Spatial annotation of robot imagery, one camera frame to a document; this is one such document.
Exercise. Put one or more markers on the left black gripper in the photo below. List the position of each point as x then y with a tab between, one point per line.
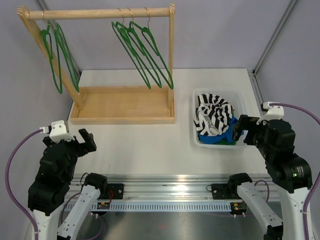
84	148

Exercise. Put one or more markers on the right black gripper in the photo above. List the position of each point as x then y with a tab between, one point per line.
246	122

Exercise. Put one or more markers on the blue tank top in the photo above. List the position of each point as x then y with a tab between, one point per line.
212	140

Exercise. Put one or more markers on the green tank top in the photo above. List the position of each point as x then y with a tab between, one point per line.
226	142

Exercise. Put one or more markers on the black white striped tank top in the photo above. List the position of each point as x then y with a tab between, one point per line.
212	115

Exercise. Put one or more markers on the green hanger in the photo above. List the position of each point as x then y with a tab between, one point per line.
48	44
62	45
140	48
149	38
121	31

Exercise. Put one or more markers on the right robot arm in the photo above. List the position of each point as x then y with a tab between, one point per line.
292	175

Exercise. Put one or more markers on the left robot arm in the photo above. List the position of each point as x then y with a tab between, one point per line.
46	196

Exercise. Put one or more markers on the white plastic basket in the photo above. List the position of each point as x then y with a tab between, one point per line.
235	99

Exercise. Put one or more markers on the wooden clothes rack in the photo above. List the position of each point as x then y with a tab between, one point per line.
116	97

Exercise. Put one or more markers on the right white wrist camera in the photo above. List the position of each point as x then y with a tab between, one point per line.
273	111

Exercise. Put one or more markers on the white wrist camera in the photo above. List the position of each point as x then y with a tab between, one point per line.
273	111
58	131

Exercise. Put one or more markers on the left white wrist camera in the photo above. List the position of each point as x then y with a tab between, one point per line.
58	131

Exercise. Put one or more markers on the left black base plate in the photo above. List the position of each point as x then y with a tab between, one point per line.
115	191

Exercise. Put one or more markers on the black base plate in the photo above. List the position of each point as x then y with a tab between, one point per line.
115	191
221	191

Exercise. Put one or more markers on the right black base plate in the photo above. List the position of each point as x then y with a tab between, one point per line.
221	191

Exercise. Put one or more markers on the aluminium mounting rail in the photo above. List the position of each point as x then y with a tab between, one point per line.
167	188

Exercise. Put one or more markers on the white slotted cable duct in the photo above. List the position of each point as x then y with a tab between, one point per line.
121	206

